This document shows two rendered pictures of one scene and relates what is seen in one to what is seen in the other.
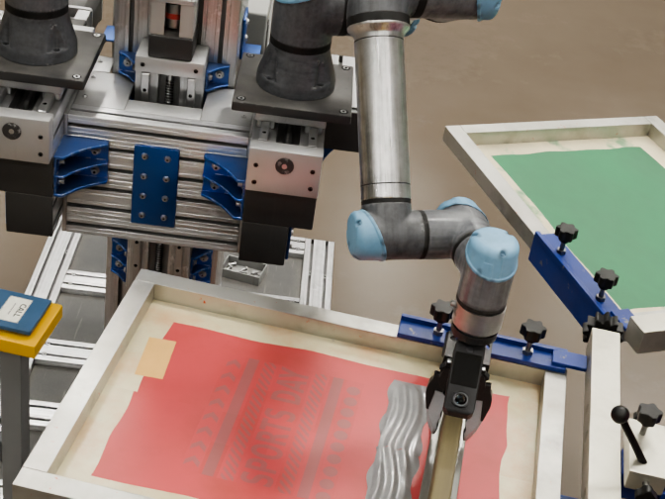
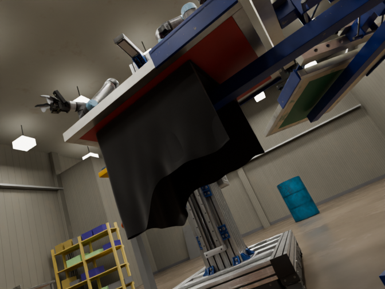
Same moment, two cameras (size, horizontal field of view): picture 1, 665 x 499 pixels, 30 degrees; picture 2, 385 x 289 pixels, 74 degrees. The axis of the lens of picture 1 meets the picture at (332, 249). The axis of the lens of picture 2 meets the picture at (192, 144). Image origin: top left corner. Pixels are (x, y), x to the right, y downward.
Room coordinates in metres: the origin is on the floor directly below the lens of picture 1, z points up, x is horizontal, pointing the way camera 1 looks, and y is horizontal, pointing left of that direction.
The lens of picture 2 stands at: (0.59, -0.29, 0.42)
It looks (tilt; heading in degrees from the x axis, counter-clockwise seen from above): 20 degrees up; 18
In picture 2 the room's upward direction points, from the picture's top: 23 degrees counter-clockwise
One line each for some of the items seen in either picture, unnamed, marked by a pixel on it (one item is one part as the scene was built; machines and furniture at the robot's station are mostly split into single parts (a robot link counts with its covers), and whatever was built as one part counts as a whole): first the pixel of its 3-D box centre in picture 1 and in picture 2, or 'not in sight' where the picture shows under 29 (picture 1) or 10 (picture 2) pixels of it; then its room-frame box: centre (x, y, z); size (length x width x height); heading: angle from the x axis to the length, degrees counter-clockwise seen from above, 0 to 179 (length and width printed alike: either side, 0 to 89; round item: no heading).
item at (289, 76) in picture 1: (298, 58); not in sight; (2.16, 0.12, 1.31); 0.15 x 0.15 x 0.10
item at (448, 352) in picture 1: (468, 352); not in sight; (1.53, -0.23, 1.16); 0.09 x 0.08 x 0.12; 174
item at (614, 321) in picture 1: (603, 337); (287, 63); (1.83, -0.50, 1.02); 0.07 x 0.06 x 0.07; 84
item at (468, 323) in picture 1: (476, 313); not in sight; (1.52, -0.23, 1.24); 0.08 x 0.08 x 0.05
